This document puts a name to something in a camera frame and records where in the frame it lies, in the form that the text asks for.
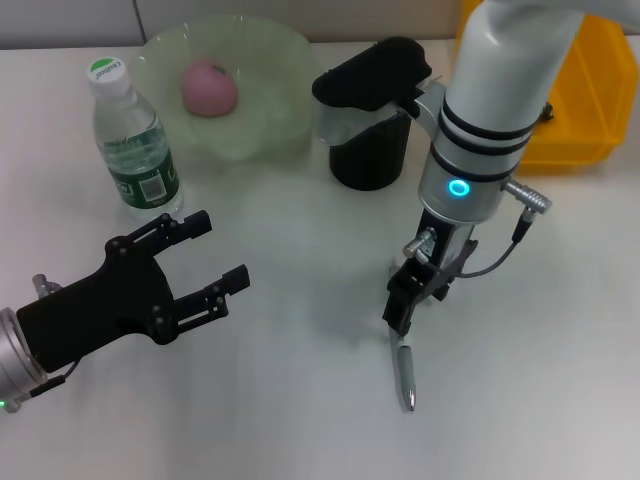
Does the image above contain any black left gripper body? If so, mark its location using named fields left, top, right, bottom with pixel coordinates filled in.
left=16, top=239, right=176, bottom=374

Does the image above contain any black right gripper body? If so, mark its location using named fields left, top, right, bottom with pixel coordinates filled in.
left=394, top=209, right=476, bottom=281

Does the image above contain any grey ballpoint pen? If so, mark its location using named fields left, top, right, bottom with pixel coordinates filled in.
left=388, top=259, right=417, bottom=413

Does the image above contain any clear water bottle green label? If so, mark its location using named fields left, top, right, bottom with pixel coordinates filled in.
left=87, top=57, right=185, bottom=224

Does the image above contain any pink toy peach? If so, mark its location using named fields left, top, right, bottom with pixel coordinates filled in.
left=180, top=58, right=239, bottom=118

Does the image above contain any black mesh pen holder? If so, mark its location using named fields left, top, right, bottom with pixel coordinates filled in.
left=328, top=112, right=414, bottom=192

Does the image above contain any green glass fruit plate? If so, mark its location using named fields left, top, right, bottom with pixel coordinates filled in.
left=137, top=14, right=324, bottom=162

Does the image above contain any yellow plastic bin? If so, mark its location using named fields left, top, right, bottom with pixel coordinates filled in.
left=454, top=12, right=629, bottom=175

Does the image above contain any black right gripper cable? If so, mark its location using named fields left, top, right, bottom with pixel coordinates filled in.
left=402, top=180, right=554, bottom=278

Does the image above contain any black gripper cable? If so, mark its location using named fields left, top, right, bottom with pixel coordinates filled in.
left=402, top=180, right=554, bottom=278
left=3, top=273, right=81, bottom=415

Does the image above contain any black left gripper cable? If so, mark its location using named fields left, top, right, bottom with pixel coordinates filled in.
left=3, top=273, right=81, bottom=415

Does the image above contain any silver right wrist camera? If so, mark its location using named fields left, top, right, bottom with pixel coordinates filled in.
left=311, top=37, right=434, bottom=147

